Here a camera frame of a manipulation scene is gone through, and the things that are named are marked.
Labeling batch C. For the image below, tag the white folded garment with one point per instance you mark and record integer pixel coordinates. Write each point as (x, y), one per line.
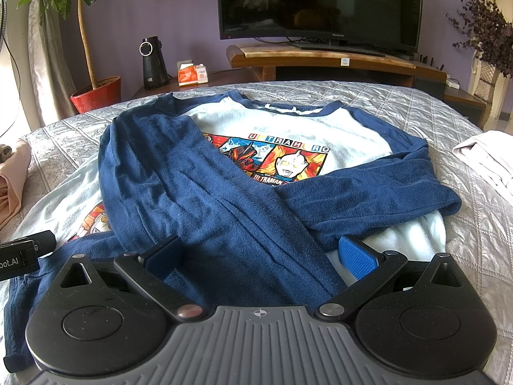
(487, 164)

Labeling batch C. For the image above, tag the woven floor vase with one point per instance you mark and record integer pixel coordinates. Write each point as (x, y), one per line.
(485, 92)

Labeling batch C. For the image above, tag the red plant pot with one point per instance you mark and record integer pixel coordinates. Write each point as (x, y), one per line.
(96, 96)

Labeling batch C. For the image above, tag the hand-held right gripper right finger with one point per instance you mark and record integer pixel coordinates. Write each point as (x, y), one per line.
(358, 258)

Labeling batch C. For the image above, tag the dried dark flower bunch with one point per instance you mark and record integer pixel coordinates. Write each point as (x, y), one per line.
(485, 28)

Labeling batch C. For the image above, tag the pale curtain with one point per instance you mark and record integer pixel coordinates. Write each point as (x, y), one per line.
(48, 48)

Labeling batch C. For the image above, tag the dark wooden low cabinet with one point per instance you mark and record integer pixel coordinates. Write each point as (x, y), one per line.
(224, 80)

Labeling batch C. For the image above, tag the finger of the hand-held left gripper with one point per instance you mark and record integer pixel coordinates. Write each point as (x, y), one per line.
(42, 242)

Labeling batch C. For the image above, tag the pink folded garment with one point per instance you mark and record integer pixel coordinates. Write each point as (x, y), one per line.
(14, 192)

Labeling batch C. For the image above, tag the light blue printed navy-sleeved shirt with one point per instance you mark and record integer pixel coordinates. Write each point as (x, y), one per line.
(180, 192)

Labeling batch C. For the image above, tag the green potted tree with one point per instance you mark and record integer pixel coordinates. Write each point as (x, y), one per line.
(82, 28)

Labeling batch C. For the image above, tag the black cylindrical appliance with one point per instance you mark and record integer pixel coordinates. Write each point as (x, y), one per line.
(154, 64)

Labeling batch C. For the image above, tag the black standing fan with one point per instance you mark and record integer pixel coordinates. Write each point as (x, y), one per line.
(2, 24)

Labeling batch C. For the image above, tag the black flat television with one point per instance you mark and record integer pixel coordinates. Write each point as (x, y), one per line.
(320, 4)

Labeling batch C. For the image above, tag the grey quilted bedspread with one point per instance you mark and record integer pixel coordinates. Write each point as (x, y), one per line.
(461, 256)

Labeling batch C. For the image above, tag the orange tissue pack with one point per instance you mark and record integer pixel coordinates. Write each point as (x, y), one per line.
(190, 75)

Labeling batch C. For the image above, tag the wooden television stand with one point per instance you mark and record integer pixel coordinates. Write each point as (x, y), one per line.
(320, 58)

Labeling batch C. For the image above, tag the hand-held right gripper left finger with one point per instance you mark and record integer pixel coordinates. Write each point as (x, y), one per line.
(165, 257)

